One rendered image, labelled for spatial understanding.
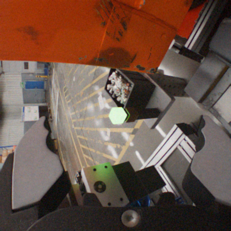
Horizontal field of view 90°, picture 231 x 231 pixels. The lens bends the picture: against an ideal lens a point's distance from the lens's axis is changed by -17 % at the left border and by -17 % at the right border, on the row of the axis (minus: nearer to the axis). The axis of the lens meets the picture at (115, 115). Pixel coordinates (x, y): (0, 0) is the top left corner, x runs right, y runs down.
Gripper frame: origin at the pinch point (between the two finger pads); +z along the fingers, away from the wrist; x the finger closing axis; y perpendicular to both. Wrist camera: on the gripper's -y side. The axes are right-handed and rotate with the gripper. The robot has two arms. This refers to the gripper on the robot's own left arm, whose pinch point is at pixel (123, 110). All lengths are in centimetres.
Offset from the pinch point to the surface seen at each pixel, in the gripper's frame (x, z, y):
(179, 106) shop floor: 42, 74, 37
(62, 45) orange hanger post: -12.5, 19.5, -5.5
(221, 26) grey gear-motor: 32.1, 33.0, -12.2
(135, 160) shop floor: 15, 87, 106
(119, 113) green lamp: -0.6, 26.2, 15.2
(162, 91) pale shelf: 16.2, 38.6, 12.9
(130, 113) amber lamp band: 3.0, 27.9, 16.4
